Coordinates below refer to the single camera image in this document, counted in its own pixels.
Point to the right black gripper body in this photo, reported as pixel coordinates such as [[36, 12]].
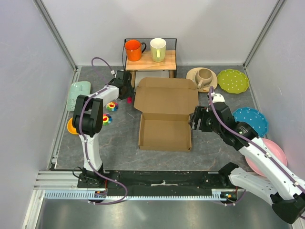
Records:
[[206, 124]]

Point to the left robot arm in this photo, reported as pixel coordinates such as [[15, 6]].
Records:
[[88, 121]]

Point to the orange mug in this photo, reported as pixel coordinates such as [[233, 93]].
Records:
[[134, 49]]

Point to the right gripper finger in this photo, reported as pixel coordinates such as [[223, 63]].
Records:
[[199, 112], [194, 122]]

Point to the green dotted plate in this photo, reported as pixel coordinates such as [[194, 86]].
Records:
[[233, 81]]

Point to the black wire shelf rack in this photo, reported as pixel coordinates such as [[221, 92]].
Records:
[[146, 64]]

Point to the orange bowl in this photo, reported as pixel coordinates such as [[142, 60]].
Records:
[[71, 129]]

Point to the blue dotted plate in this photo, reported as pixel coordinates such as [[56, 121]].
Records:
[[254, 118]]

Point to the red rainbow flower toy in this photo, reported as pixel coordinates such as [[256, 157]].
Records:
[[107, 119]]

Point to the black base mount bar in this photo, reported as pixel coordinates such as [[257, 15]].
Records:
[[164, 183]]

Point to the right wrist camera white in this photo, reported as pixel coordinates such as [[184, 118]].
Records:
[[215, 97]]

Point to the brown cardboard paper box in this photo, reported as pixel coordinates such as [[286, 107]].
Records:
[[166, 105]]

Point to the white square plate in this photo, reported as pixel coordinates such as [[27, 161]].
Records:
[[152, 74]]

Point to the white cable duct rail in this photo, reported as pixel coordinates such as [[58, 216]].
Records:
[[94, 195]]

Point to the pink marker pen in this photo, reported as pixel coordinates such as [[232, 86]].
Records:
[[129, 100]]

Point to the mint green tray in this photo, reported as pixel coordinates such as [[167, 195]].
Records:
[[76, 89]]

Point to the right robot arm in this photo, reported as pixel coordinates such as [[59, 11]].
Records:
[[282, 189]]

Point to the beige saucer plate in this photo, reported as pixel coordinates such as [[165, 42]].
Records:
[[191, 75]]

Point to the beige ceramic cup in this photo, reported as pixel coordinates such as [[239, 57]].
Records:
[[203, 78]]

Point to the pink plate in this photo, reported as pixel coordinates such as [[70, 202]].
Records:
[[275, 149]]

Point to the light green mug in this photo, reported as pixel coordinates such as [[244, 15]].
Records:
[[158, 49]]

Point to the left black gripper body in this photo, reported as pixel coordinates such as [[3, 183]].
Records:
[[129, 91]]

